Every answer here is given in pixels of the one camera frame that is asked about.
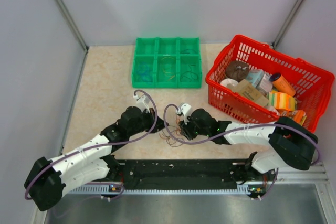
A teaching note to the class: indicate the yellow green sponge pack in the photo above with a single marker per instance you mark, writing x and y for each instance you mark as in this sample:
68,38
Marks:
282,101

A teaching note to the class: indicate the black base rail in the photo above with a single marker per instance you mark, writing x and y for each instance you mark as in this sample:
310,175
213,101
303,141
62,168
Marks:
184,174

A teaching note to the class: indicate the orange snack packet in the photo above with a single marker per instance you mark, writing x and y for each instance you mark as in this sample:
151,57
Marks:
299,116

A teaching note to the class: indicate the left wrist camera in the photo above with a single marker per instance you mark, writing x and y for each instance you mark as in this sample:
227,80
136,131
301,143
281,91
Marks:
142,102

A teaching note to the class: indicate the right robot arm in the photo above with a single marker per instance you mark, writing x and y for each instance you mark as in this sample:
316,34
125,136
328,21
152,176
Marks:
288,143

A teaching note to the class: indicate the left aluminium frame post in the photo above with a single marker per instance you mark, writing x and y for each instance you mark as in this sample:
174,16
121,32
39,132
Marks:
71,24

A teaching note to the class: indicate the brown round pouch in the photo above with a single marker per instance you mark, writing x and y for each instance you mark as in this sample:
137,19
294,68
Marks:
237,70

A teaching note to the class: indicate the orange bottle blue cap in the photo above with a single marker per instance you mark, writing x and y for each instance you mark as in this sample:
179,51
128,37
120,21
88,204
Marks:
281,84

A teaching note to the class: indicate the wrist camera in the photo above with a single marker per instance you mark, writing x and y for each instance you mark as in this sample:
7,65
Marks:
142,102
185,110

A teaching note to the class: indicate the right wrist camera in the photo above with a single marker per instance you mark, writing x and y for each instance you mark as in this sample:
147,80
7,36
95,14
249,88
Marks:
185,110

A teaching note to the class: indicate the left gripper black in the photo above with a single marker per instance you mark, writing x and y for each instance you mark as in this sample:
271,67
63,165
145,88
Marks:
159,125

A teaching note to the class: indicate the brown cardboard box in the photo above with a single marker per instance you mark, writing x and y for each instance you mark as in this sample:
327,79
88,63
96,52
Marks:
248,91

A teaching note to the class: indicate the aluminium frame post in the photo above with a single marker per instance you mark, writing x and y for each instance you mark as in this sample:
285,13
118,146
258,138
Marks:
71,24
287,23

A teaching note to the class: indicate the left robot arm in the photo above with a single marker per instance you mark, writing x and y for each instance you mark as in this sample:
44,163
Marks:
51,179

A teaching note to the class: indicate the green six-compartment tray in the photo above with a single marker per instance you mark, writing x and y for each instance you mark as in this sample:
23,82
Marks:
167,63

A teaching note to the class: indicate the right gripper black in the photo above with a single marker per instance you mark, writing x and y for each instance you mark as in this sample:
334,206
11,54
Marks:
185,129

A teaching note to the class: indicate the red plastic basket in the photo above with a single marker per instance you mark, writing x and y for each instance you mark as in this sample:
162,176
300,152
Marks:
312,84

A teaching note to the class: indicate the right aluminium frame post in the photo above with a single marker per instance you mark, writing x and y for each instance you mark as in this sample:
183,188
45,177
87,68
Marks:
287,23

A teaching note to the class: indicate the light blue patterned box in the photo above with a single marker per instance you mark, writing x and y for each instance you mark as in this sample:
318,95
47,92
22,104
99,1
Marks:
260,80

